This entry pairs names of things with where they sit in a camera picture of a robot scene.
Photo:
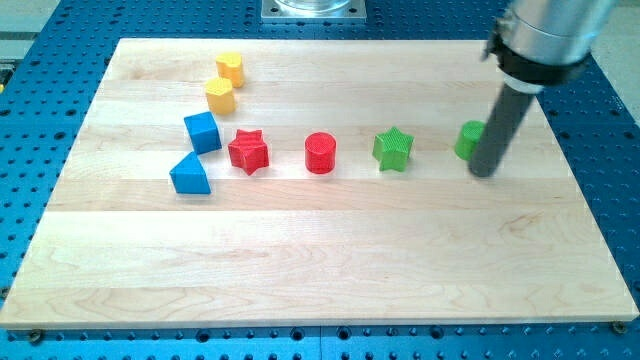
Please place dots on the green star block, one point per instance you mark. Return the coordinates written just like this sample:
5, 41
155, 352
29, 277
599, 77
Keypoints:
392, 149

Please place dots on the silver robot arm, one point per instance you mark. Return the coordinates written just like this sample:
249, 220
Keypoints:
542, 43

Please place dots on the red star block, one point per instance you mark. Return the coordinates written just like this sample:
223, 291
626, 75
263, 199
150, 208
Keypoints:
249, 151

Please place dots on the red cylinder block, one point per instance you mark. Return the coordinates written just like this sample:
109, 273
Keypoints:
320, 152

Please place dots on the wooden board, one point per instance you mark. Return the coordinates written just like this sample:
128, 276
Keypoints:
118, 247

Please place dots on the blue cube block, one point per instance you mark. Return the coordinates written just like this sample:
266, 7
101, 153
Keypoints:
203, 132

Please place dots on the yellow hexagon block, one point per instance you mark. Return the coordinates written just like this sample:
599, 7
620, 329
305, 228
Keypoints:
219, 94

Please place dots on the blue triangle block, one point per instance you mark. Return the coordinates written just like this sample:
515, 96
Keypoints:
189, 176

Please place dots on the green cylinder block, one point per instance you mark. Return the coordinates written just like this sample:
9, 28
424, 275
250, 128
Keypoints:
468, 138

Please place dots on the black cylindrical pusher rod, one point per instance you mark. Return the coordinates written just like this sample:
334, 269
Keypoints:
502, 124

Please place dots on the blue perforated metal base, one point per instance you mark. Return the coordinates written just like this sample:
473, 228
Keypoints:
52, 89

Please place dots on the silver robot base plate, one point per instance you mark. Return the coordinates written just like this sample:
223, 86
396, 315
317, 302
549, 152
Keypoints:
313, 10

